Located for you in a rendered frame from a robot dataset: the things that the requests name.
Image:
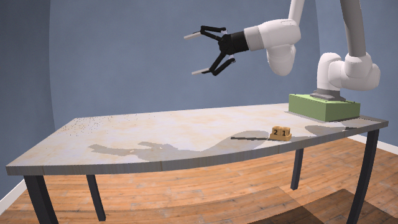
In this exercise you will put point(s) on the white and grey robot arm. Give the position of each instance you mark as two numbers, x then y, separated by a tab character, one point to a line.
357	72

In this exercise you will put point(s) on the tan wooden cube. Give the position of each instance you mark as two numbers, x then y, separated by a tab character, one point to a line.
284	131
276	130

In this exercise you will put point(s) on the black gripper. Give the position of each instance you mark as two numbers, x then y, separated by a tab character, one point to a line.
226	45

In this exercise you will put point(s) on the orange rectangular tray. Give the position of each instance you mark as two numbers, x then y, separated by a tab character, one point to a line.
279	137

